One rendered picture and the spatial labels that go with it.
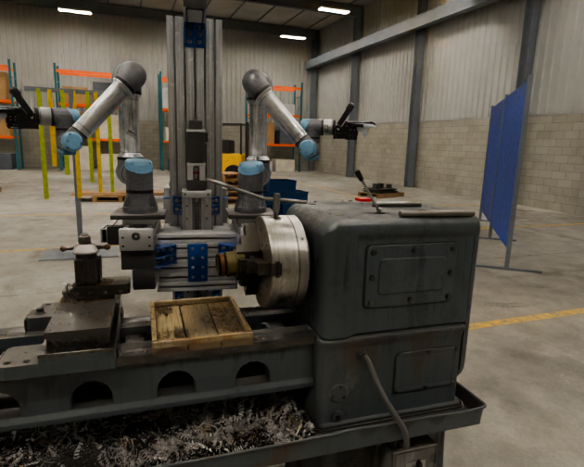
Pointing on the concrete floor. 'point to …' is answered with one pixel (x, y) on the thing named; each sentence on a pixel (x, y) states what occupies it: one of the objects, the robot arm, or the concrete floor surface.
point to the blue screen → (505, 168)
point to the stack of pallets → (231, 184)
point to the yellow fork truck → (234, 150)
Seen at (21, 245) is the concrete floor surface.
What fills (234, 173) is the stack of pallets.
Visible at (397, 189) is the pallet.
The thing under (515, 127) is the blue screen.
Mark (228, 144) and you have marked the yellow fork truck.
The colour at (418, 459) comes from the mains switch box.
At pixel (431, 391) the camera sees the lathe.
